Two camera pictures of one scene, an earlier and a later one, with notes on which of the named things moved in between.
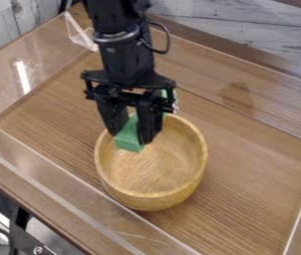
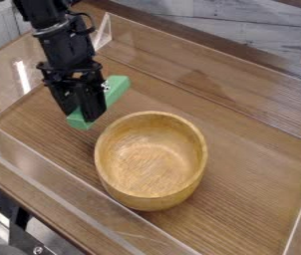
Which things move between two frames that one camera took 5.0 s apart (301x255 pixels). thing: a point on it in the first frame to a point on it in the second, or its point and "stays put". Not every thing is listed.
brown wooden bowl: x=153 y=178 stays put
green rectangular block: x=129 y=138 to x=117 y=88
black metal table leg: x=23 y=243 stays put
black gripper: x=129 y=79 to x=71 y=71
